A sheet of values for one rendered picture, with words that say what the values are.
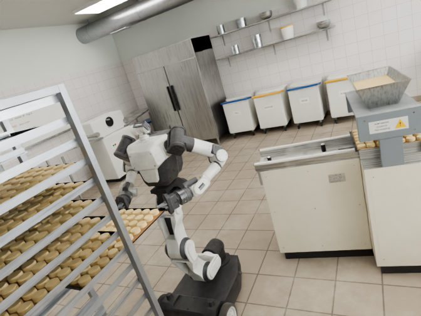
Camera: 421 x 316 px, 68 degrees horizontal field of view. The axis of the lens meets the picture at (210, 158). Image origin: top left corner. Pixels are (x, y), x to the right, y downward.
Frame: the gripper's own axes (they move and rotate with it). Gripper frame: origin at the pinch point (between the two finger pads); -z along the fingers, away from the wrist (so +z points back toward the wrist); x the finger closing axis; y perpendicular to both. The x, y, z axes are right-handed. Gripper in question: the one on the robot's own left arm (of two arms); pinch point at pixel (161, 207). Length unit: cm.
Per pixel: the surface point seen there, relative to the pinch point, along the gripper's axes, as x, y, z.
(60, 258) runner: 18, 37, -54
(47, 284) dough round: 9, 35, -62
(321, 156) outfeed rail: -14, 18, 115
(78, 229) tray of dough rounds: 18, 20, -44
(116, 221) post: 15.4, 25.3, -29.0
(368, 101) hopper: 20, 48, 127
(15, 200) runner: 45, 39, -58
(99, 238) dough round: 9.8, 20.3, -37.9
